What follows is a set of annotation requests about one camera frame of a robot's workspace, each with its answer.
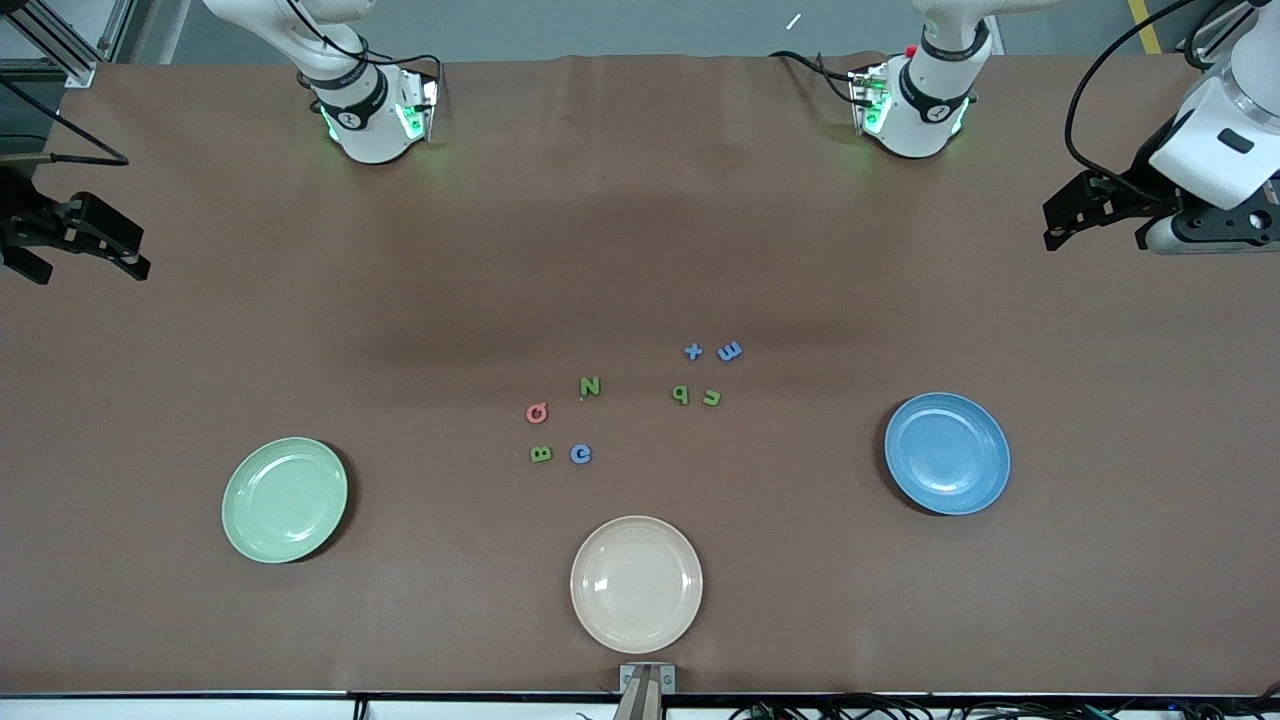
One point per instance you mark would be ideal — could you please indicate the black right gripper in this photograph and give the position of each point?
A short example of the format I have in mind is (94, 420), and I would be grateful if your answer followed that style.
(20, 218)

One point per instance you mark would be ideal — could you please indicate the white table edge rail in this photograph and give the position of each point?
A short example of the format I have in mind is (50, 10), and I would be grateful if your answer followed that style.
(200, 708)

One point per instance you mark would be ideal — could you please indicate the yellow floor tape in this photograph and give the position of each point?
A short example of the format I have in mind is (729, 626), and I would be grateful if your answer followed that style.
(1147, 28)

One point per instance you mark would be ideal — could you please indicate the blue plate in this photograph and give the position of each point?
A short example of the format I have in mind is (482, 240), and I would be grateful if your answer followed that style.
(950, 490)

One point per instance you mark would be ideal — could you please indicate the green letter N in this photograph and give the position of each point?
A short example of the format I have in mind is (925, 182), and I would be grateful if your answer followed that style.
(590, 386)

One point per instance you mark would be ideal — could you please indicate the metal connector box green light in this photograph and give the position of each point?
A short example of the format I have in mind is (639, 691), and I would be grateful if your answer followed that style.
(865, 95)
(425, 110)

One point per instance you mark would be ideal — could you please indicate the brown table mat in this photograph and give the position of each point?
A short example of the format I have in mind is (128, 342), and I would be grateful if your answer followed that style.
(640, 200)

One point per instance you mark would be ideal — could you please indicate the blue letter m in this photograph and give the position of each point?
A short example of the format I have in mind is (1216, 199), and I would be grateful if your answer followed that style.
(730, 351)

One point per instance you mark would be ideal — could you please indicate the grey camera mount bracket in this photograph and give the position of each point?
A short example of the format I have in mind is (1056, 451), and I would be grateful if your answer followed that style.
(647, 690)

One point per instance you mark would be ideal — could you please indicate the light green plate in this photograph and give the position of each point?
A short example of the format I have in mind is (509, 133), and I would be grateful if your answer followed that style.
(255, 530)

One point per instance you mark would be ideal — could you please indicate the beige plate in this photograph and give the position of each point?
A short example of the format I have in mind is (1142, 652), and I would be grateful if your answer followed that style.
(636, 585)

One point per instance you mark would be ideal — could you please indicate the pink letter Q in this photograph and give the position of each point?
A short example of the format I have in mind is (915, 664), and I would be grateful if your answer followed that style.
(537, 413)

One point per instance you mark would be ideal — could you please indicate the blue letter C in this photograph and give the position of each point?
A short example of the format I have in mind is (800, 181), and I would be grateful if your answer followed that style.
(574, 454)

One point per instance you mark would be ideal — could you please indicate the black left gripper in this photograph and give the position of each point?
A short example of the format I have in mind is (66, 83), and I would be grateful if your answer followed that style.
(1137, 187)

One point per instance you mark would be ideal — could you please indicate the aluminium frame profile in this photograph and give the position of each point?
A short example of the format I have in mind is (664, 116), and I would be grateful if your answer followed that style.
(75, 68)

